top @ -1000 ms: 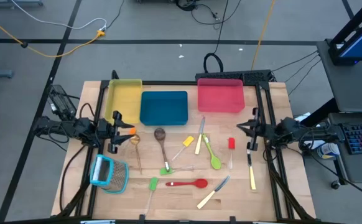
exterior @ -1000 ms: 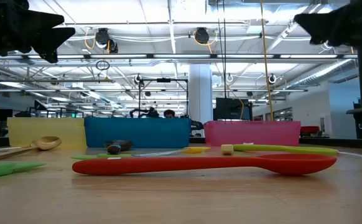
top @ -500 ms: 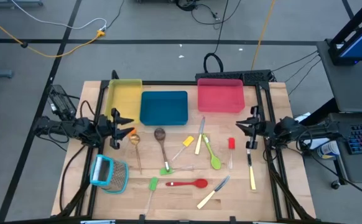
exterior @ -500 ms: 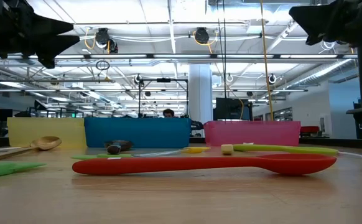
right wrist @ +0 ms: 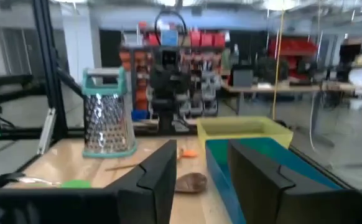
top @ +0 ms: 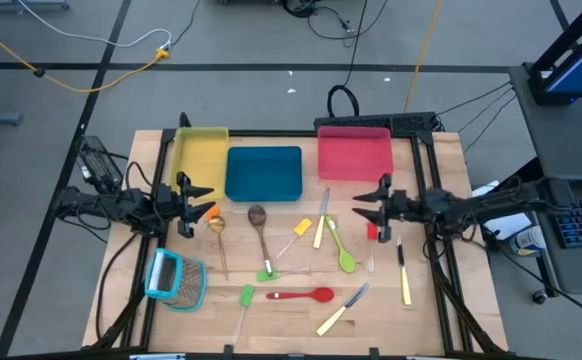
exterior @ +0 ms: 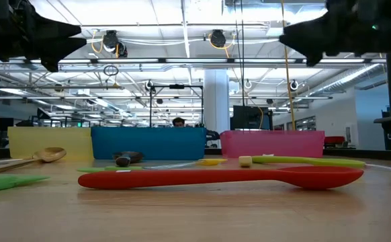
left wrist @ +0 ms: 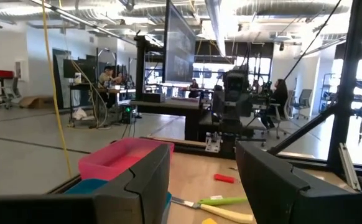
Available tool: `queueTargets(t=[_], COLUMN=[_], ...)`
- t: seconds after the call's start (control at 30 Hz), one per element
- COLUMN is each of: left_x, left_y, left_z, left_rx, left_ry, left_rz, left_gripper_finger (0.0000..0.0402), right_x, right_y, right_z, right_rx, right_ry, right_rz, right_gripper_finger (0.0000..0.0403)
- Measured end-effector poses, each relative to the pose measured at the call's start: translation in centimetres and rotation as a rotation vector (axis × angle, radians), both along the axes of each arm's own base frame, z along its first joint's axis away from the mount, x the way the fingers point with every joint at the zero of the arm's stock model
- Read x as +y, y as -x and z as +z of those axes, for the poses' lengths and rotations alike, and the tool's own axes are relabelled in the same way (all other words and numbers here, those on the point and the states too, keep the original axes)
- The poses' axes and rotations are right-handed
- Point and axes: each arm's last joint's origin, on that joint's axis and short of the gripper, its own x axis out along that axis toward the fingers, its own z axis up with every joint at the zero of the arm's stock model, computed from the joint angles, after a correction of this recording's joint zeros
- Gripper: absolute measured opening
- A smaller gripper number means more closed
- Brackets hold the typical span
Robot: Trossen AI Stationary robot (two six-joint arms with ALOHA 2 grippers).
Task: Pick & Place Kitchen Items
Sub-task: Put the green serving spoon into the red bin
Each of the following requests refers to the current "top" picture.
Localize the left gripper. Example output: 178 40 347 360
153 171 218 239

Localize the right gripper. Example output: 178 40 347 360
352 173 421 244

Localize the red silicone spatula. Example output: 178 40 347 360
366 222 378 274

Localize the dark wooden spoon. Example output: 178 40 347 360
247 204 275 277

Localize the green silicone spoon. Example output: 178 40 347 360
324 213 357 274

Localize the cream-handled table knife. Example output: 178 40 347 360
396 235 413 307
315 281 371 337
312 187 331 250

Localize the yellow silicone spatula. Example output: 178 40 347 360
274 217 314 260

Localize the green silicone spatula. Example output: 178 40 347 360
256 264 315 283
229 284 256 348

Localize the red silicone spoon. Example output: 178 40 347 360
265 286 335 304

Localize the yellow plastic bin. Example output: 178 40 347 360
169 126 230 204

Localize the red plastic bin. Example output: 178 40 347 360
317 125 395 182

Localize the blue plastic bin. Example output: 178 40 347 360
224 145 304 203

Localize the teal box grater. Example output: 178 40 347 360
144 247 208 313

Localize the black perforated power box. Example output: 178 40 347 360
313 111 438 135

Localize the black mesh power unit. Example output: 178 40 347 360
74 135 125 195

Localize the white paper sheet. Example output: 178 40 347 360
470 179 535 242

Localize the white and blue can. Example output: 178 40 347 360
509 224 548 257

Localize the grey desk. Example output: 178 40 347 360
508 64 582 296

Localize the black looped cable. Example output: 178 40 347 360
326 0 370 119

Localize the orange-yellow extension cable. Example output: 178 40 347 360
0 14 171 95

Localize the white cable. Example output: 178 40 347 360
17 0 174 49

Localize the silver metal bracket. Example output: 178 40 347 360
129 352 188 360

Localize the yellow hanging cable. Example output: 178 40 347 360
403 0 445 114

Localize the tangled black cable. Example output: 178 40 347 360
281 0 390 49

